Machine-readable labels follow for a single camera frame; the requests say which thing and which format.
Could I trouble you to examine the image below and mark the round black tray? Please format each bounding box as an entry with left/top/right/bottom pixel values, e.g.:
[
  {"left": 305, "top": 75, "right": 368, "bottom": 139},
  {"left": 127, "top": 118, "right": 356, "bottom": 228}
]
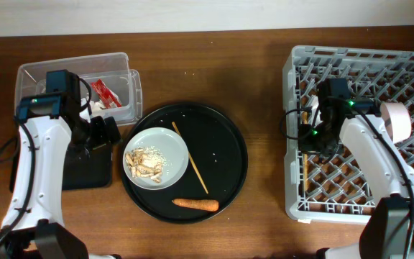
[{"left": 119, "top": 102, "right": 248, "bottom": 224}]

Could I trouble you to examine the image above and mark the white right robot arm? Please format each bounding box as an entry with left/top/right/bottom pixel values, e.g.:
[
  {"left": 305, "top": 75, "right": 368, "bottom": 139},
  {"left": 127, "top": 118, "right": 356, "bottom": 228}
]
[{"left": 298, "top": 97, "right": 414, "bottom": 258}]

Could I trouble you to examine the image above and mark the pink bowl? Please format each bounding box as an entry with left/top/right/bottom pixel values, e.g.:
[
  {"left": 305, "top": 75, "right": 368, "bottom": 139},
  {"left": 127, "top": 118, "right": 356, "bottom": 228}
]
[{"left": 380, "top": 102, "right": 412, "bottom": 143}]

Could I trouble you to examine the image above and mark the red wrapper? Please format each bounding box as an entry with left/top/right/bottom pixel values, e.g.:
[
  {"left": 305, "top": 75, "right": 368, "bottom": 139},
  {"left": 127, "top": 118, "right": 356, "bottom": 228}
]
[{"left": 90, "top": 79, "right": 122, "bottom": 109}]

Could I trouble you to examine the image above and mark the food scraps and rice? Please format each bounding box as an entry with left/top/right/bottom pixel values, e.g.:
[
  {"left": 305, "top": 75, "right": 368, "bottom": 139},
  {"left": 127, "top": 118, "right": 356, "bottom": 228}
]
[{"left": 124, "top": 146, "right": 167, "bottom": 183}]

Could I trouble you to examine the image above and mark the orange carrot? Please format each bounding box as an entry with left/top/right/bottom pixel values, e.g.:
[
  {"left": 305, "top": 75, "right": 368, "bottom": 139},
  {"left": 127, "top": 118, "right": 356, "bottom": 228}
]
[{"left": 172, "top": 199, "right": 219, "bottom": 212}]

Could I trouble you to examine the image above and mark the clear plastic bin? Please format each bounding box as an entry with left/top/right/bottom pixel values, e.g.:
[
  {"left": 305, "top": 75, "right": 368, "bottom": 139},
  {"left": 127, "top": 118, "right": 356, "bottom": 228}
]
[{"left": 14, "top": 52, "right": 142, "bottom": 126}]

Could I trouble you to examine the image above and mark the white tissue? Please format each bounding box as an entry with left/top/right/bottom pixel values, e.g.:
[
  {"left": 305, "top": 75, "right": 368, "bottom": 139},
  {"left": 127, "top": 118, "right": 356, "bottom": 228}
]
[{"left": 80, "top": 101, "right": 106, "bottom": 117}]

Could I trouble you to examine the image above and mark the light grey plate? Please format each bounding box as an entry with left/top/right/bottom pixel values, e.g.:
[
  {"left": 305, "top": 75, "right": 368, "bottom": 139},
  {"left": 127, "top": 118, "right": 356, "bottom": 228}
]
[{"left": 122, "top": 127, "right": 189, "bottom": 191}]

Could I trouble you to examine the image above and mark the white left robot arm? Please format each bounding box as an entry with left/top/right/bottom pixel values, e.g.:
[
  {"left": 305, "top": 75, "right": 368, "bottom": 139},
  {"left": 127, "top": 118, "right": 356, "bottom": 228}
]
[{"left": 0, "top": 92, "right": 121, "bottom": 258}]

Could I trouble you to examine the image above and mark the grey dishwasher rack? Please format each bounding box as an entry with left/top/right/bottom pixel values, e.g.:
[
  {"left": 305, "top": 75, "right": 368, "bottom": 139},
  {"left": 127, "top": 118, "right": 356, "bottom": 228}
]
[{"left": 280, "top": 45, "right": 414, "bottom": 224}]

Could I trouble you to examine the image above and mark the black rectangular tray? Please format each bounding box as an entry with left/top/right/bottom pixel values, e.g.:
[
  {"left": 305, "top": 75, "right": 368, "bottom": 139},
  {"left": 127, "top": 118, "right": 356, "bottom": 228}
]
[{"left": 9, "top": 140, "right": 114, "bottom": 191}]

